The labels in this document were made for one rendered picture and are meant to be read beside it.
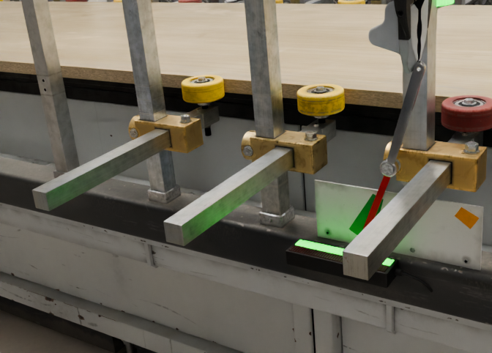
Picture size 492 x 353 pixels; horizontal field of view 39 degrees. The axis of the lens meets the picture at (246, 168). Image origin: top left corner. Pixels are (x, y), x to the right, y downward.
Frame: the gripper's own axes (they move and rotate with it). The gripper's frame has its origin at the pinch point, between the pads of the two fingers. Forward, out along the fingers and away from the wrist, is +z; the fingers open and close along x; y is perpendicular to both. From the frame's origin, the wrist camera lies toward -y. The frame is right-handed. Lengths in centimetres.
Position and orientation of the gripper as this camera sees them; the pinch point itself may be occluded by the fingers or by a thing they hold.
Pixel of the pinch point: (415, 63)
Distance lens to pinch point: 89.7
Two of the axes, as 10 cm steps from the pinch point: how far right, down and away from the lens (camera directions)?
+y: -8.4, -1.4, 5.3
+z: 0.8, 9.2, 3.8
